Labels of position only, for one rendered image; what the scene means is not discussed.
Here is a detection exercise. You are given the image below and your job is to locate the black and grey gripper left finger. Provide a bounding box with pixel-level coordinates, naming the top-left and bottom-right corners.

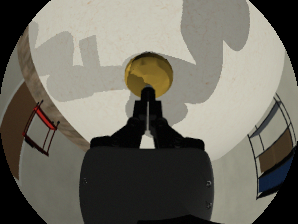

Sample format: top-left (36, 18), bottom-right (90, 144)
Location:
top-left (90, 90), bottom-right (148, 148)

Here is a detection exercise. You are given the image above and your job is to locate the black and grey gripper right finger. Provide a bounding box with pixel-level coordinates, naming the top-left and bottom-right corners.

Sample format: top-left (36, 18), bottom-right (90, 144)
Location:
top-left (148, 90), bottom-right (205, 151)

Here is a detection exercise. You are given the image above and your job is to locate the yellow dome bell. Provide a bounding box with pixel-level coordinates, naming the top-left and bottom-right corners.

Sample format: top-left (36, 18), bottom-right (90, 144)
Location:
top-left (124, 52), bottom-right (173, 102)

